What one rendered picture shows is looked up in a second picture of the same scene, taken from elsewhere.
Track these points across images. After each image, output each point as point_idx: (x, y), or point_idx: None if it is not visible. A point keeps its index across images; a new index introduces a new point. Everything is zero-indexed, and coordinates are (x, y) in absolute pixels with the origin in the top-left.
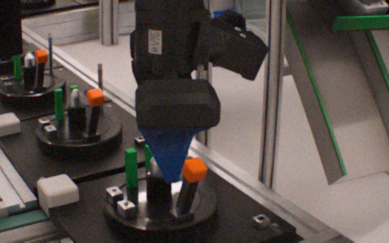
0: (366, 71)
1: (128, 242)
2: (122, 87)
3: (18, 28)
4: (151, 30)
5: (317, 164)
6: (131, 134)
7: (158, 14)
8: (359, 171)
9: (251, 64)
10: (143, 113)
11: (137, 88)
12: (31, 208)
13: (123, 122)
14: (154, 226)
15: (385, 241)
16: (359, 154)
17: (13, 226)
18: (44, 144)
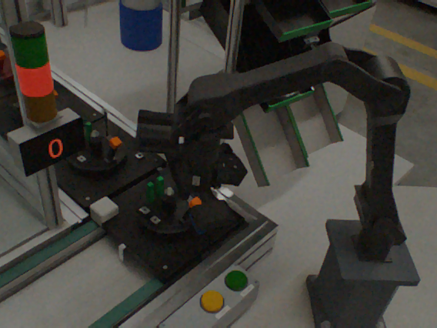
0: (277, 110)
1: (158, 241)
2: (89, 77)
3: (81, 135)
4: (194, 175)
5: (236, 143)
6: (129, 148)
7: (199, 170)
8: (275, 175)
9: (239, 180)
10: (201, 226)
11: (192, 208)
12: (85, 220)
13: (121, 138)
14: (173, 230)
15: (288, 205)
16: (274, 165)
17: (79, 238)
18: (79, 169)
